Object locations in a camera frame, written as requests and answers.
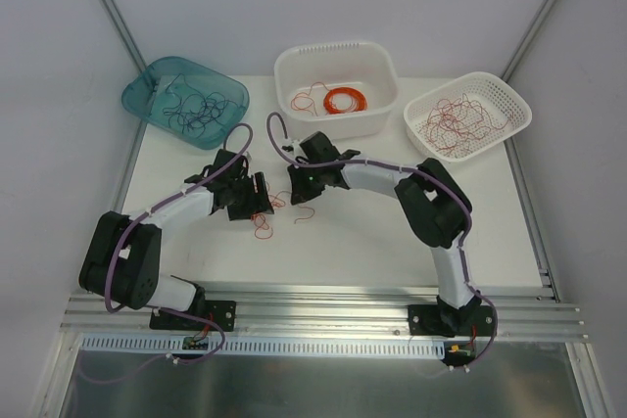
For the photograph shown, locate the ball of wires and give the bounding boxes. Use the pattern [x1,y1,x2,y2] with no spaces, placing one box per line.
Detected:
[251,190,291,241]

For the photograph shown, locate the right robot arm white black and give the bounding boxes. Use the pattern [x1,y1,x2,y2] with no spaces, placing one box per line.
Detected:
[275,131,498,339]

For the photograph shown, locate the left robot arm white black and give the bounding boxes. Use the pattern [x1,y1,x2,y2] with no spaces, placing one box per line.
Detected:
[78,150,273,332]

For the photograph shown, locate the white solid plastic tub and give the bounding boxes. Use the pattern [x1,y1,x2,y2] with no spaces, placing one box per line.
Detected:
[273,41,400,139]

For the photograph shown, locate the teal transparent plastic bin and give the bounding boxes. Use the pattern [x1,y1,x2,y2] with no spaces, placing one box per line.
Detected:
[121,56,250,150]

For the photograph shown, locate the white perforated plastic basket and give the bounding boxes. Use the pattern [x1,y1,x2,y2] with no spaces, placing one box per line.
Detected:
[403,71,532,163]

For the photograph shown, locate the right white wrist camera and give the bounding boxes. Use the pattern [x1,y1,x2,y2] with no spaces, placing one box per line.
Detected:
[281,140,302,156]

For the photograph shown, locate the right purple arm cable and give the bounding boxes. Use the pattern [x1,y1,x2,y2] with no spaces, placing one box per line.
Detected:
[265,113,499,375]

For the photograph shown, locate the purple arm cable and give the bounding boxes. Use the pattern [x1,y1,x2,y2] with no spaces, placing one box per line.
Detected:
[265,113,499,375]
[77,123,255,384]

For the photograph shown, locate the orange wire coil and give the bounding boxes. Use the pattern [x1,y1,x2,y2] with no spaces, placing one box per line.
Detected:
[322,86,368,116]

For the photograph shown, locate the dark wires in teal bin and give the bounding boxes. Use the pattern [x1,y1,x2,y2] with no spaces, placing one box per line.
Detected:
[161,72,241,138]

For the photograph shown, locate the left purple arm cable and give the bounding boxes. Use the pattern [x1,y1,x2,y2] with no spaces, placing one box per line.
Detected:
[77,123,255,384]

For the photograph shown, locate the dark red wires in basket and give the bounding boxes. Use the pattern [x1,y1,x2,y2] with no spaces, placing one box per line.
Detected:
[421,92,513,161]

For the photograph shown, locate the white slotted cable duct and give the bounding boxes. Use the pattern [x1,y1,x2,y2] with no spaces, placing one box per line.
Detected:
[81,334,445,360]

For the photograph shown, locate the right aluminium frame post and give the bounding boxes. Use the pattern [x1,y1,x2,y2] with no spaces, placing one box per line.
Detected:
[500,0,594,302]

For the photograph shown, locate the aluminium frame post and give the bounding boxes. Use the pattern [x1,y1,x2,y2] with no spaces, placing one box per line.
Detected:
[28,0,142,417]
[500,0,594,302]

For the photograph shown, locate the aluminium mounting rail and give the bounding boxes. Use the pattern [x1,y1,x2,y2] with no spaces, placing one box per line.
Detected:
[61,281,587,344]

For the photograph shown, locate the left aluminium frame post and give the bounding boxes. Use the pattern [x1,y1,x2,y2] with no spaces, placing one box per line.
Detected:
[28,0,142,417]

